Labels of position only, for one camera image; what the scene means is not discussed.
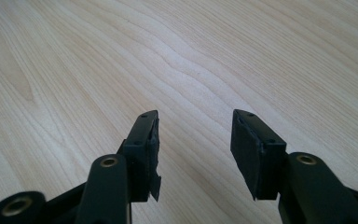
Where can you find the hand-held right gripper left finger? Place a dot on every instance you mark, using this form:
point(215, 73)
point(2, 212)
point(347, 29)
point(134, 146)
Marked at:
point(141, 155)

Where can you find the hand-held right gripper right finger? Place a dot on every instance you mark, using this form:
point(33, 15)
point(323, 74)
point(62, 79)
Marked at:
point(258, 155)

